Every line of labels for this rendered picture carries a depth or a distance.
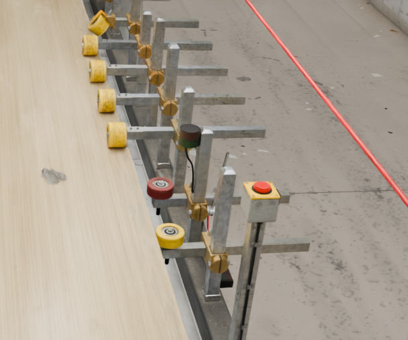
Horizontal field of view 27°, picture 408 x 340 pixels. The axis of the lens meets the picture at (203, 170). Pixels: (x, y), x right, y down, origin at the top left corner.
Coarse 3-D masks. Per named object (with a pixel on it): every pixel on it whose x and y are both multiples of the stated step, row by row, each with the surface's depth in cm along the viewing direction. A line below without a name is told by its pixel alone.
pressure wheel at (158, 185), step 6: (150, 180) 254; (156, 180) 255; (162, 180) 255; (168, 180) 255; (150, 186) 251; (156, 186) 252; (162, 186) 253; (168, 186) 252; (150, 192) 252; (156, 192) 250; (162, 192) 250; (168, 192) 251; (156, 198) 251; (162, 198) 251; (168, 198) 253; (156, 210) 258
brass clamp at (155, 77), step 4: (148, 60) 318; (148, 64) 315; (148, 68) 313; (148, 72) 313; (152, 72) 310; (156, 72) 309; (160, 72) 310; (148, 76) 310; (152, 76) 309; (156, 76) 309; (160, 76) 309; (164, 76) 311; (148, 80) 313; (152, 80) 309; (156, 80) 310; (160, 80) 310; (156, 84) 311; (160, 84) 311
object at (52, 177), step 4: (44, 168) 252; (52, 168) 252; (44, 172) 252; (48, 172) 252; (52, 172) 251; (56, 172) 252; (60, 172) 251; (44, 176) 250; (48, 176) 249; (52, 176) 248; (56, 176) 250; (60, 176) 250; (64, 176) 250; (48, 180) 248; (52, 180) 248; (56, 180) 248; (60, 180) 250; (64, 180) 250
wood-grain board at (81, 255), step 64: (0, 0) 377; (64, 0) 386; (0, 64) 317; (64, 64) 324; (0, 128) 274; (64, 128) 279; (0, 192) 241; (64, 192) 244; (128, 192) 248; (0, 256) 215; (64, 256) 218; (128, 256) 221; (0, 320) 194; (64, 320) 196; (128, 320) 199
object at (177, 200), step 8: (240, 192) 263; (280, 192) 265; (288, 192) 266; (152, 200) 256; (160, 200) 254; (168, 200) 255; (176, 200) 256; (184, 200) 257; (208, 200) 259; (240, 200) 261; (280, 200) 265; (288, 200) 266
